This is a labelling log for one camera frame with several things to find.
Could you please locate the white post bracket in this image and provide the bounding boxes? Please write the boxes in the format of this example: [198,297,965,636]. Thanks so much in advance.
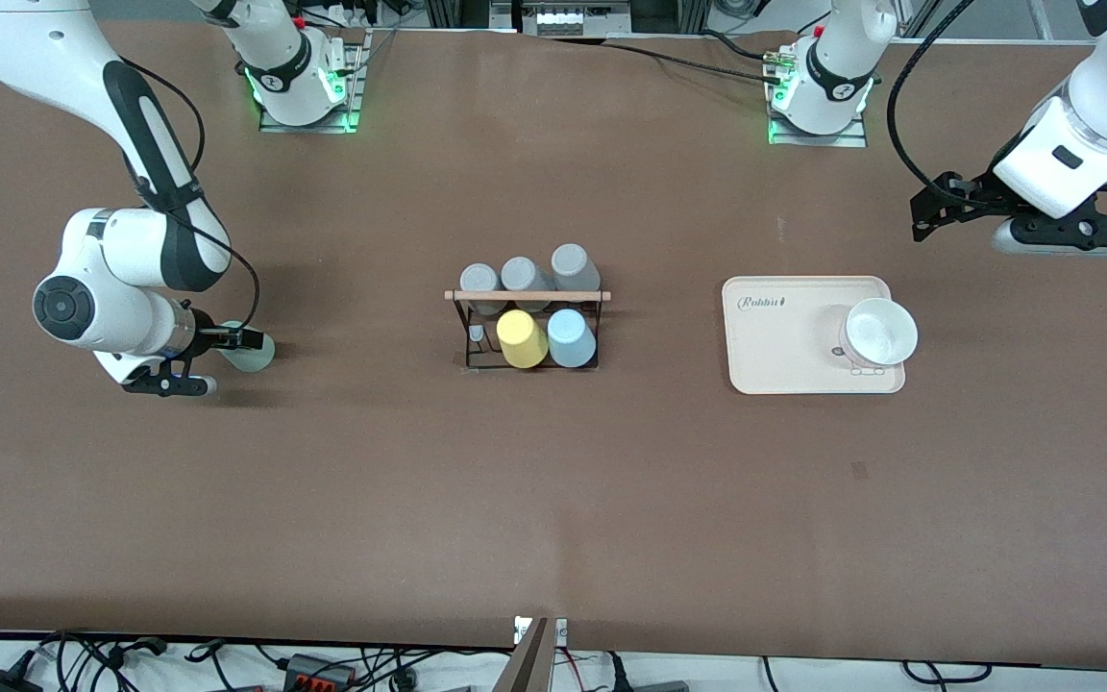
[513,617,569,647]

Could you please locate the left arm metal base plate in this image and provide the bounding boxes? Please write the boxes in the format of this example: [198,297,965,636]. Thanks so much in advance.
[767,38,870,148]

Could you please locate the mint green cup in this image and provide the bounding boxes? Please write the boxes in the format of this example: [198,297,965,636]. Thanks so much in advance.
[222,322,277,374]

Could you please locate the white bowl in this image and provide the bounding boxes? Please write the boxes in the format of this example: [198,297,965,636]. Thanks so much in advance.
[839,298,920,371]

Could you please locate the grey cup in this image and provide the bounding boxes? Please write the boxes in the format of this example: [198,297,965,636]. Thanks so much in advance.
[459,262,502,316]
[551,243,603,294]
[501,257,554,310]

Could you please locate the white power strip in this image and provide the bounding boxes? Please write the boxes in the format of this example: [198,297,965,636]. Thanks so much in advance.
[323,3,391,30]

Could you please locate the long black table cable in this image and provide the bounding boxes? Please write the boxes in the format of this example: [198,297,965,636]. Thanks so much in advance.
[552,37,777,84]

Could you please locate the short black table cable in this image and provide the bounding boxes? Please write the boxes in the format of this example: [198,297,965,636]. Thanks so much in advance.
[702,29,777,61]

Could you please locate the light blue cup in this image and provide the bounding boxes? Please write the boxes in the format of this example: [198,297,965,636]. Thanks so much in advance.
[547,309,598,369]

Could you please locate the black box with red switches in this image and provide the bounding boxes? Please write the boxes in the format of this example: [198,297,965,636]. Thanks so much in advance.
[284,654,359,691]

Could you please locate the yellow cup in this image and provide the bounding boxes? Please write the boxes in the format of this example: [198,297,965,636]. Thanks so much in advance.
[497,309,549,370]

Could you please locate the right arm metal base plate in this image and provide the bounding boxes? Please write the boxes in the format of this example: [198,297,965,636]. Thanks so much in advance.
[258,27,367,134]

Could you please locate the grey metal post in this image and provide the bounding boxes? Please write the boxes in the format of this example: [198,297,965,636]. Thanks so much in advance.
[494,618,554,692]

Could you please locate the grey box with white connectors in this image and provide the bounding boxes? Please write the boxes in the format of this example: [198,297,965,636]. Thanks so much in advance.
[515,0,633,37]

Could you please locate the beige rabbit print tray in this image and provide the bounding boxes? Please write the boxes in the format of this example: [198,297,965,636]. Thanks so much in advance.
[722,276,906,396]

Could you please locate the black wire cup rack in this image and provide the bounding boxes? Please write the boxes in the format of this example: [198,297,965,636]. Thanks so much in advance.
[445,288,612,371]

